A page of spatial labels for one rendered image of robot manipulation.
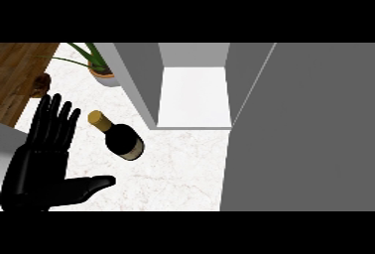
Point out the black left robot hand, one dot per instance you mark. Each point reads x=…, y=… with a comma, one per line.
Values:
x=42, y=165

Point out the dark wine bottle, gold cap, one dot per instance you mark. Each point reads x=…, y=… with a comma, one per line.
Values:
x=121, y=139

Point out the grey open cabinet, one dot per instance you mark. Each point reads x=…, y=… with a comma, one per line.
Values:
x=192, y=96

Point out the grey cabinet door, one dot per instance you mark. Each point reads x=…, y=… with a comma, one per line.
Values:
x=303, y=132

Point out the pale grey block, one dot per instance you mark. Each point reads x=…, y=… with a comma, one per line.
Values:
x=9, y=145

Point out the small dark brown object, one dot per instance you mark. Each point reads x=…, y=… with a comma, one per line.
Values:
x=42, y=85

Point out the brown wooden board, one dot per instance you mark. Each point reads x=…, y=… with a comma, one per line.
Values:
x=19, y=76

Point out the green potted plant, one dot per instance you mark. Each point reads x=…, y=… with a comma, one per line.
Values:
x=98, y=64

